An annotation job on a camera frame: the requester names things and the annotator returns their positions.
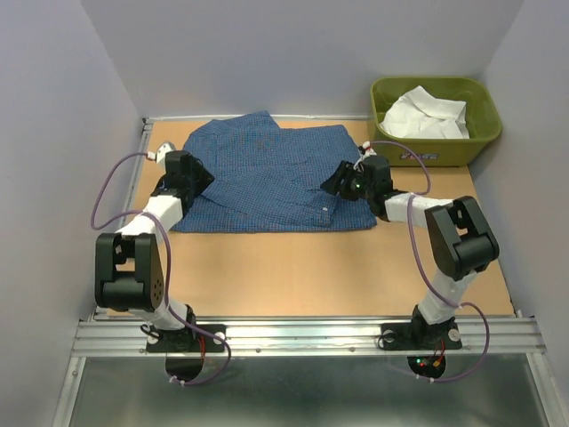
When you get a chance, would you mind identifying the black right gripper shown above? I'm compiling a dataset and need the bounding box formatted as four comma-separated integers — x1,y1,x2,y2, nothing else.
319,159,374,200

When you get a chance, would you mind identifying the blue plaid long sleeve shirt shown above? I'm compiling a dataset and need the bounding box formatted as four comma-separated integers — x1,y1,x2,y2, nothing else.
173,111,377,233

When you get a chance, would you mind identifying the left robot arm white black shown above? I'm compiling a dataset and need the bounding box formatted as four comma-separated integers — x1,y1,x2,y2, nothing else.
91,142,214,350

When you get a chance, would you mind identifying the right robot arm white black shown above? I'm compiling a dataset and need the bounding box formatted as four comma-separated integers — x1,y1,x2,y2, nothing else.
320,156,500,348

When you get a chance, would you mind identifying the white cloth in bin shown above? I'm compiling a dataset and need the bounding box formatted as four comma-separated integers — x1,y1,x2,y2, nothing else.
380,85,469,140

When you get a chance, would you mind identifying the green plastic bin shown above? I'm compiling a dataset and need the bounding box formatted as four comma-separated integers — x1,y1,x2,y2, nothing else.
368,77,502,167

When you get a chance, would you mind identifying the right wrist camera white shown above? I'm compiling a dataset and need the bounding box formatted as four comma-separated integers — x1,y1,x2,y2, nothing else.
355,141,377,169

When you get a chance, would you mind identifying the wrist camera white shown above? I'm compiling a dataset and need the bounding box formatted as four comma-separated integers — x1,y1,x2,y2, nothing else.
146,141,176,165
355,141,377,169

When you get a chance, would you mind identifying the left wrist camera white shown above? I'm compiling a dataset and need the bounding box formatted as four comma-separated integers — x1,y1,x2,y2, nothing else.
146,141,176,165

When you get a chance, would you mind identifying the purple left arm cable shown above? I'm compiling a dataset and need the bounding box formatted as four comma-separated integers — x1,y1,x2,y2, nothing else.
91,150,232,387

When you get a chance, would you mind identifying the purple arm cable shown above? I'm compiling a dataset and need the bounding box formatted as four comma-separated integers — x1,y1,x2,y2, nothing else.
91,150,232,387
362,140,491,384

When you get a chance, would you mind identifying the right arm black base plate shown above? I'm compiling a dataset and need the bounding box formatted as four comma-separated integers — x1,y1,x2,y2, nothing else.
380,320,463,379

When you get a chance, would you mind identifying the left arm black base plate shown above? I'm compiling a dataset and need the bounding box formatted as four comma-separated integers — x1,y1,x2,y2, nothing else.
140,324,229,387

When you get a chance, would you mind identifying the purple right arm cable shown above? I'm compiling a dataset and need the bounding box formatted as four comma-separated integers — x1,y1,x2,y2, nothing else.
362,140,491,384

